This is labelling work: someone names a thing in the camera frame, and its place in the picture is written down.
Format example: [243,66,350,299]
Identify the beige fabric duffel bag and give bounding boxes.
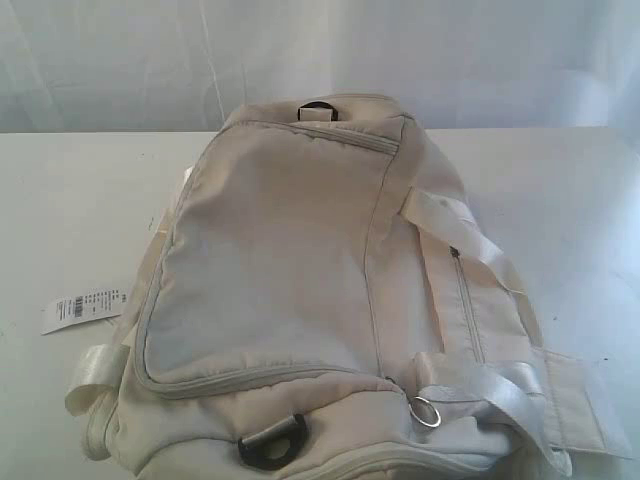
[62,92,597,480]

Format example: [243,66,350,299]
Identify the silver metal key ring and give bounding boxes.
[408,389,441,415]

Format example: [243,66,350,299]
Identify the white barcode paper tag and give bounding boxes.
[41,288,129,335]

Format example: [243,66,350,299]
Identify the black plastic D-ring far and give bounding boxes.
[298,100,340,121]

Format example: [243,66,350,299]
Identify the black plastic d-ring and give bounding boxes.
[238,412,314,474]
[298,100,340,121]

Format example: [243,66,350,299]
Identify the black plastic D-ring near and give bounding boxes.
[238,412,314,474]

